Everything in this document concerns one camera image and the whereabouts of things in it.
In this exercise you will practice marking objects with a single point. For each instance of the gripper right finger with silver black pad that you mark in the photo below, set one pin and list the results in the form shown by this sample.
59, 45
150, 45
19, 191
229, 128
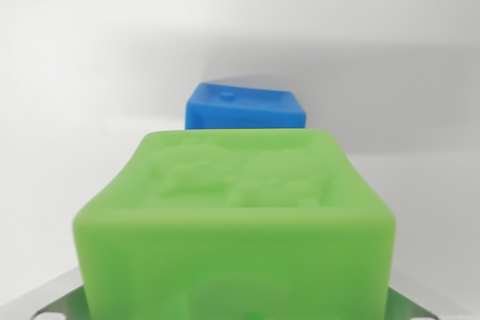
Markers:
420, 299

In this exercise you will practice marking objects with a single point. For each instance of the green embossed cube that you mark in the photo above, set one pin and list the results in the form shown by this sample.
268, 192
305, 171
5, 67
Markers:
236, 245

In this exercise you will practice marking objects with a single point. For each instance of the gripper left finger with silver black pad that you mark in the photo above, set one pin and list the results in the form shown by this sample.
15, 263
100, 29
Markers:
52, 297

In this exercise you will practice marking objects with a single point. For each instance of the blue embossed cube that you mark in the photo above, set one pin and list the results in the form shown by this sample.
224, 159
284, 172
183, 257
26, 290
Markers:
243, 110

